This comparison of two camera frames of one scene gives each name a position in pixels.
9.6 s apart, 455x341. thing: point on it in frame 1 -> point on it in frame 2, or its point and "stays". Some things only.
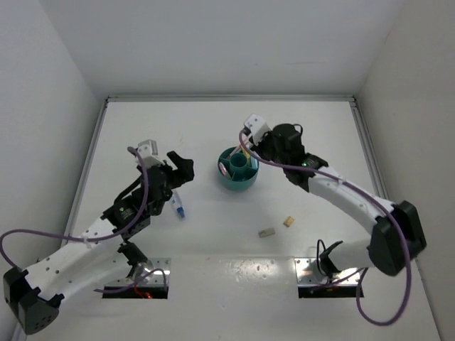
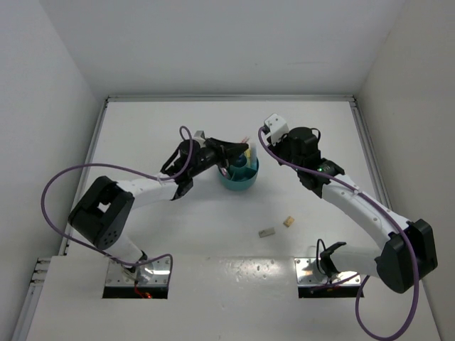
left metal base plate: [156, 278] stays
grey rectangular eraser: [266, 232] stays
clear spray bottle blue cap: [177, 203] -> [241, 160]
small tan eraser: [288, 221] stays
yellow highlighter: [248, 158] stays
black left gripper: [184, 171] -> [225, 151]
